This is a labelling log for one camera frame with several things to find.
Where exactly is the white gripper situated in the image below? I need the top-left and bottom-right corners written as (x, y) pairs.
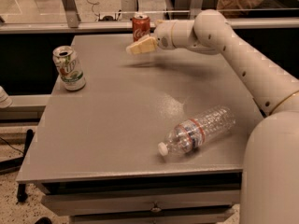
top-left (126, 20), bottom-right (196, 55)

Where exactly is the red coke can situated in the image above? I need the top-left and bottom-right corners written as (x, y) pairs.
top-left (132, 12), bottom-right (150, 41)

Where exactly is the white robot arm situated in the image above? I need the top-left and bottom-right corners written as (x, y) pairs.
top-left (126, 9), bottom-right (299, 224)

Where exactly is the white green 7up can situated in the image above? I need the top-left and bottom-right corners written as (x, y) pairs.
top-left (52, 46), bottom-right (86, 91)

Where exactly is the clear plastic water bottle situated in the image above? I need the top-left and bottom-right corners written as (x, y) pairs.
top-left (158, 105), bottom-right (235, 157)

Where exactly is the grey metal railing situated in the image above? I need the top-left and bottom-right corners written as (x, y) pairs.
top-left (0, 0), bottom-right (299, 35)

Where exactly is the grey cabinet with drawers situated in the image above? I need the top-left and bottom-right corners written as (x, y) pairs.
top-left (17, 35), bottom-right (262, 224)

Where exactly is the white object at left edge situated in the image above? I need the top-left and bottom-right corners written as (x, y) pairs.
top-left (0, 86), bottom-right (13, 108)

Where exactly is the black stand with cable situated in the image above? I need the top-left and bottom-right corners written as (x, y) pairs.
top-left (0, 129), bottom-right (34, 203)

